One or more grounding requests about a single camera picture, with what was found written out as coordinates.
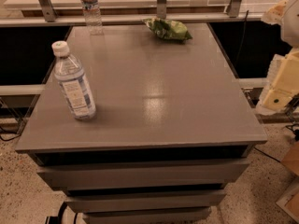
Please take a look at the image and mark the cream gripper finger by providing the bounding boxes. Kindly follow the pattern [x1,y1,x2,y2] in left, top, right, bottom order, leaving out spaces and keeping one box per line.
[261,0,287,25]
[262,89,292,111]

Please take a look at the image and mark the green jalapeno chip bag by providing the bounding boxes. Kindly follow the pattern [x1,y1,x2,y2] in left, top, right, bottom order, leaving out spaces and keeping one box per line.
[143,18,192,42]

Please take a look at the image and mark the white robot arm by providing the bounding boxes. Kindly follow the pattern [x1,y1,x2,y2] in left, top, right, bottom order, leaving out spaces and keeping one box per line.
[256,0,299,115]

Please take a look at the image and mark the far clear water bottle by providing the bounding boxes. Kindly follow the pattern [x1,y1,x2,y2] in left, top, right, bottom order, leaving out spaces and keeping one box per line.
[80,0,103,35]

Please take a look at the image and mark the near water bottle white cap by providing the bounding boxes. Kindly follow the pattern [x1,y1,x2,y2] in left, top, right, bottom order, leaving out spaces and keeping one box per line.
[51,41,96,120]

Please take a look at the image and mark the cardboard box right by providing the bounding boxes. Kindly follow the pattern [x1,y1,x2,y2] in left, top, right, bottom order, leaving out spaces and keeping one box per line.
[277,142,299,224]

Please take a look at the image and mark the grey drawer cabinet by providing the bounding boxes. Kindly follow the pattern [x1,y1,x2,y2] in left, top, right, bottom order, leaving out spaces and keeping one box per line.
[14,22,269,224]

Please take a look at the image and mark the middle grey drawer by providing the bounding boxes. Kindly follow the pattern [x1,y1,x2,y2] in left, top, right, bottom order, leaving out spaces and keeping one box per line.
[66,189,226,213]

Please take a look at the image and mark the grey drawer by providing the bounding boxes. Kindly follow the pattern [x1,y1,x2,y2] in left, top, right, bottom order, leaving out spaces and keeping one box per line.
[66,189,226,213]
[83,207,211,224]
[37,159,249,190]

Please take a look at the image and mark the bottom grey drawer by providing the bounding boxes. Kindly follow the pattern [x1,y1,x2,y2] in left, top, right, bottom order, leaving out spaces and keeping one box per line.
[83,207,211,224]

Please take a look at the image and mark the top grey drawer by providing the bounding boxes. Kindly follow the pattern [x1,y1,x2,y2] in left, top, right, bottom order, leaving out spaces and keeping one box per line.
[37,159,249,190]

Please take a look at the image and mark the black hanging cable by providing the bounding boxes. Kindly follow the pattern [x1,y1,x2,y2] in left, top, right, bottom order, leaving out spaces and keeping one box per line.
[234,9,250,70]

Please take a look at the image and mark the black cable right floor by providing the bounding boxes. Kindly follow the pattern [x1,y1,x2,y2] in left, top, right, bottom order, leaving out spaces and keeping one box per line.
[253,147,282,164]

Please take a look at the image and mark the black cable floor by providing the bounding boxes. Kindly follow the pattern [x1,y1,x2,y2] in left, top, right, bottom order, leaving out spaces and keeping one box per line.
[253,147,282,164]
[0,124,22,142]

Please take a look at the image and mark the black cable left floor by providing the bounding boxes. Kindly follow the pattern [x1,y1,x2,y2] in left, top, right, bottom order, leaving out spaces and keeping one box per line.
[0,124,22,142]

